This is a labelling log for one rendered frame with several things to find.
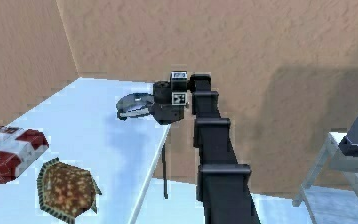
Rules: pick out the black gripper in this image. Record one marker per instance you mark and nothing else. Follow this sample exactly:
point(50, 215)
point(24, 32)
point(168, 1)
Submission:
point(163, 113)

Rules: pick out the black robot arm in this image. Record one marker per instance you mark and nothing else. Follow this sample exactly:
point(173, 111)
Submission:
point(220, 186)

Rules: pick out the white dining table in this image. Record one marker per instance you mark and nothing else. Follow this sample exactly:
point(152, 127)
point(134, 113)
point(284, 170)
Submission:
point(87, 133)

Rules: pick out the red and white box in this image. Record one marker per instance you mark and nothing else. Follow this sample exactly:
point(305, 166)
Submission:
point(10, 153)

